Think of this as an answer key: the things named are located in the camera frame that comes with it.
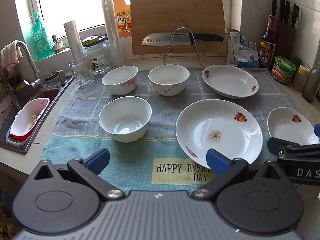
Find stained white fruit plate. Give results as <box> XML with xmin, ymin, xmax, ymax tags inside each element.
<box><xmin>176</xmin><ymin>99</ymin><xmax>263</xmax><ymax>168</ymax></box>

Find large white bowl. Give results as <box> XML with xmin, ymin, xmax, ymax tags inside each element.
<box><xmin>99</xmin><ymin>96</ymin><xmax>152</xmax><ymax>143</ymax></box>

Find white fruit plate back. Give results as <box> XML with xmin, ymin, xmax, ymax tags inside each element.
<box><xmin>201</xmin><ymin>64</ymin><xmax>259</xmax><ymax>99</ymax></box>

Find white bowl pink flowers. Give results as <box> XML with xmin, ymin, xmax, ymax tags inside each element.
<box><xmin>101</xmin><ymin>66</ymin><xmax>138</xmax><ymax>96</ymax></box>

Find white bowl purple flowers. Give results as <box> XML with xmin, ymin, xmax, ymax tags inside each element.
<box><xmin>148</xmin><ymin>64</ymin><xmax>190</xmax><ymax>96</ymax></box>

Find steel kitchen faucet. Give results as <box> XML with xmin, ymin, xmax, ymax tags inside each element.
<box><xmin>17</xmin><ymin>41</ymin><xmax>47</xmax><ymax>88</ymax></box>

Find santoku kitchen knife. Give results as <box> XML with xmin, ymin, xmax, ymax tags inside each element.
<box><xmin>141</xmin><ymin>32</ymin><xmax>224</xmax><ymax>46</ymax></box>

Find clear glass oil bottle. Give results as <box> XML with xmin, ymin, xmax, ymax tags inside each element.
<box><xmin>302</xmin><ymin>61</ymin><xmax>320</xmax><ymax>103</ymax></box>

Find yellow lid spice jar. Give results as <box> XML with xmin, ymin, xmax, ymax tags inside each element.
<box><xmin>292</xmin><ymin>65</ymin><xmax>310</xmax><ymax>92</ymax></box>

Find green lid sauce jar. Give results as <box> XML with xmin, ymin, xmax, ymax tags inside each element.
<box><xmin>271</xmin><ymin>56</ymin><xmax>296</xmax><ymax>85</ymax></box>

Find grey teal checked towel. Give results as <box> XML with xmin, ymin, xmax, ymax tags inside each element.
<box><xmin>39</xmin><ymin>67</ymin><xmax>301</xmax><ymax>193</ymax></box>

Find white red colander basin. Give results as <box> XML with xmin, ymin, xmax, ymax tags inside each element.
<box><xmin>10</xmin><ymin>98</ymin><xmax>50</xmax><ymax>142</ymax></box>

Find dark vinegar bottle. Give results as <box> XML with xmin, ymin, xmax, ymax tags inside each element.
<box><xmin>258</xmin><ymin>15</ymin><xmax>276</xmax><ymax>68</ymax></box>

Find blue white salt bag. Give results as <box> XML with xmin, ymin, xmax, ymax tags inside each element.
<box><xmin>227</xmin><ymin>29</ymin><xmax>260</xmax><ymax>68</ymax></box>

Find steel sink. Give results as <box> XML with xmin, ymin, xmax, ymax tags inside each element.
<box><xmin>1</xmin><ymin>76</ymin><xmax>74</xmax><ymax>154</ymax></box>

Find dark red knife block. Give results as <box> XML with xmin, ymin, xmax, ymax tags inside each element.
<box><xmin>272</xmin><ymin>0</ymin><xmax>299</xmax><ymax>59</ymax></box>

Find clear glass mug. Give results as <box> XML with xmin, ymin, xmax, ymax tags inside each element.
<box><xmin>69</xmin><ymin>56</ymin><xmax>94</xmax><ymax>88</ymax></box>

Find short plastic wrap roll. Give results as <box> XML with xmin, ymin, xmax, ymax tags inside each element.
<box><xmin>63</xmin><ymin>21</ymin><xmax>85</xmax><ymax>64</ymax></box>

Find glass jar green lid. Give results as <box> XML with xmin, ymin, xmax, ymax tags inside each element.
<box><xmin>81</xmin><ymin>35</ymin><xmax>111</xmax><ymax>75</ymax></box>

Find small potted cactus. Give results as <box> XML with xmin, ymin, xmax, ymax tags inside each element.
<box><xmin>52</xmin><ymin>35</ymin><xmax>65</xmax><ymax>54</ymax></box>

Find green dish soap bottle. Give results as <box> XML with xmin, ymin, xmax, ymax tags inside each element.
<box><xmin>30</xmin><ymin>12</ymin><xmax>54</xmax><ymax>60</ymax></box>

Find pink white dishcloth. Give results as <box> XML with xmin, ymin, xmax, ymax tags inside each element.
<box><xmin>1</xmin><ymin>40</ymin><xmax>23</xmax><ymax>72</ymax></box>

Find tall plastic wrap roll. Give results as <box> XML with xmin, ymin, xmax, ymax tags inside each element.
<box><xmin>101</xmin><ymin>0</ymin><xmax>124</xmax><ymax>68</ymax></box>

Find bamboo cutting board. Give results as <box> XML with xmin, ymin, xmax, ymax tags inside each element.
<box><xmin>130</xmin><ymin>0</ymin><xmax>227</xmax><ymax>55</ymax></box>

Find orange cooking wine bottle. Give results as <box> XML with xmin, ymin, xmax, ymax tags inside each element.
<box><xmin>113</xmin><ymin>0</ymin><xmax>131</xmax><ymax>38</ymax></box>

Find wire board rack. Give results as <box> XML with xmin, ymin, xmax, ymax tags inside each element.
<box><xmin>160</xmin><ymin>27</ymin><xmax>203</xmax><ymax>67</ymax></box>

